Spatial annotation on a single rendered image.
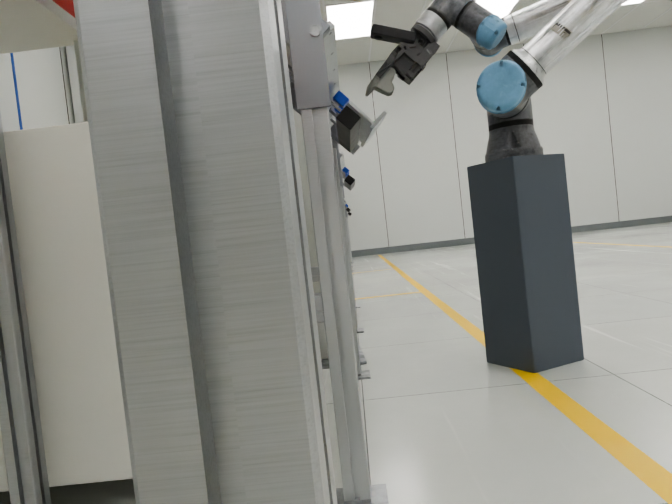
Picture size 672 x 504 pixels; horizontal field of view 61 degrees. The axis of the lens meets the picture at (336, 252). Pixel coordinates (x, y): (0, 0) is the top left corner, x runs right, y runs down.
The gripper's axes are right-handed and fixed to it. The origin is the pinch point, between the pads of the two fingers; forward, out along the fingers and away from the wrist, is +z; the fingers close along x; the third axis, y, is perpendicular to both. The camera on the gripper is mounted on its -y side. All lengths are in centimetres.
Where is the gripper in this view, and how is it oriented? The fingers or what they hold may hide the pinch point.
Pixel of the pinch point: (367, 89)
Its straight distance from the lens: 151.1
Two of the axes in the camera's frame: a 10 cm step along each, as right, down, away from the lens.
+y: 7.6, 6.5, 0.1
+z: -6.5, 7.6, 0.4
